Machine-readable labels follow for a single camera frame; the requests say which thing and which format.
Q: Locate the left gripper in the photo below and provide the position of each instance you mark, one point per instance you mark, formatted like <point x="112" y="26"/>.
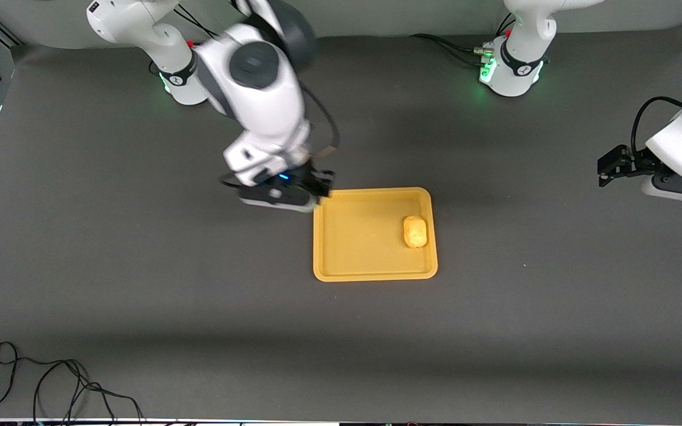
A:
<point x="637" y="160"/>

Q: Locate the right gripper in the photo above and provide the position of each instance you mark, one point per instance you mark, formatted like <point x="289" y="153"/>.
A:
<point x="311" y="179"/>

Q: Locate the yellow-brown potato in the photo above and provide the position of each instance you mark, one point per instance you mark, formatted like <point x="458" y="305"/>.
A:
<point x="415" y="231"/>

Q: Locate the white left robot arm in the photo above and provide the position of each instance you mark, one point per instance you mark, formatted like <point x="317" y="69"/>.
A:
<point x="515" y="72"/>

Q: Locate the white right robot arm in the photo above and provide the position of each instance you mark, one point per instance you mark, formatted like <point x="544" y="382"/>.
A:
<point x="258" y="89"/>

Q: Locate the orange plastic tray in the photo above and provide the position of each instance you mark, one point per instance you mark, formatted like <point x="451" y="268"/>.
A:
<point x="370" y="242"/>

